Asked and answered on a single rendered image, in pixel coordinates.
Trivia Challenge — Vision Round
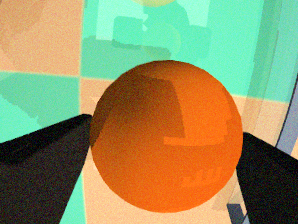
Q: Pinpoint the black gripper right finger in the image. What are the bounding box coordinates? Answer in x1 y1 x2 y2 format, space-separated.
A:
235 132 298 224

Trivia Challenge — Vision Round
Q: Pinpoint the orange ball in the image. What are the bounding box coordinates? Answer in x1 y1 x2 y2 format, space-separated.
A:
89 60 242 213

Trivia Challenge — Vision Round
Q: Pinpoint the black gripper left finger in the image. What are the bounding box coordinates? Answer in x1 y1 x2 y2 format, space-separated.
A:
0 113 93 224

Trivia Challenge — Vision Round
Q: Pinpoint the translucent yellow ball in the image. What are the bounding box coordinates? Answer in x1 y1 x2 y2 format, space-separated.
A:
133 0 173 7

